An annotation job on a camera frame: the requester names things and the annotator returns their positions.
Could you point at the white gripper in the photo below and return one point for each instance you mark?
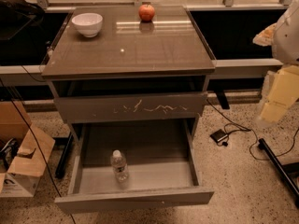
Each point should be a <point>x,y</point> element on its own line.
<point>287,37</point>

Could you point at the clear plastic water bottle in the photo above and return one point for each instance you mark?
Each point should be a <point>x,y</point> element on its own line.
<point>119,166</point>

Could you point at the closed scratched top drawer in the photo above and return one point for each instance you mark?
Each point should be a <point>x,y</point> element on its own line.
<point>87,109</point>

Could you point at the grey drawer cabinet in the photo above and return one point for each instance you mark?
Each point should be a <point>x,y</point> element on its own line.
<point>130,57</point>

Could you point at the open grey middle drawer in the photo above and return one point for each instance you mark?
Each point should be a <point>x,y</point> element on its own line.
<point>161,165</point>

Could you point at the black power adapter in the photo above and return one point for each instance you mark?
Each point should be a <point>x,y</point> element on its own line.
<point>219,135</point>

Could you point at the black metal stand leg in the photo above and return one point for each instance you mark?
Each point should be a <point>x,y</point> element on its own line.
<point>262,145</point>

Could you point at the red apple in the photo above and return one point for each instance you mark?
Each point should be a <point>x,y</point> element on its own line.
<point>146,12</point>

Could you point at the white ceramic bowl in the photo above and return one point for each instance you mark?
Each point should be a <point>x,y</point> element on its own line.
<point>88,24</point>

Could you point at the black table leg left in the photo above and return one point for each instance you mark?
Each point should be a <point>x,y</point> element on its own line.
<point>65,144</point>

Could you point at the black bag on ledge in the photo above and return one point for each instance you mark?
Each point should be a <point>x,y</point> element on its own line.
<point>16,15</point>

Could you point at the brown cardboard box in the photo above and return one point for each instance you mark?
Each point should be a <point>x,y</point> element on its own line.
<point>23,165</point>

